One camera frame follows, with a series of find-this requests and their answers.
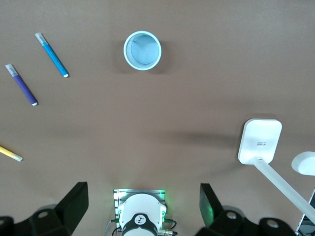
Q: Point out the purple marker pen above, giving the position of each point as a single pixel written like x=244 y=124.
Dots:
x=23 y=87

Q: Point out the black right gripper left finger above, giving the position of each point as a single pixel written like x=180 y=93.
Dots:
x=66 y=209

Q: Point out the yellow marker pen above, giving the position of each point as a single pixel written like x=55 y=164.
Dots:
x=7 y=153

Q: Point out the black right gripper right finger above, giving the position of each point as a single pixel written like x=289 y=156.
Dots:
x=221 y=221

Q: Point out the light blue mesh cup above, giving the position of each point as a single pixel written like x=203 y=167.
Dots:
x=142 y=50

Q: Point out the white round lamp head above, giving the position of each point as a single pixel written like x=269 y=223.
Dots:
x=305 y=163

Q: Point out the white desk lamp base and arm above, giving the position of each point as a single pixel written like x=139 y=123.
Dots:
x=261 y=137

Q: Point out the blue marker pen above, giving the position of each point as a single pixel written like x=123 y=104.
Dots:
x=53 y=56

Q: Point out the dark screen device white edge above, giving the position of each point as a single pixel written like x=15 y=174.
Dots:
x=308 y=216

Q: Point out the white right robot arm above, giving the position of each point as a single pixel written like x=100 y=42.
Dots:
x=140 y=206

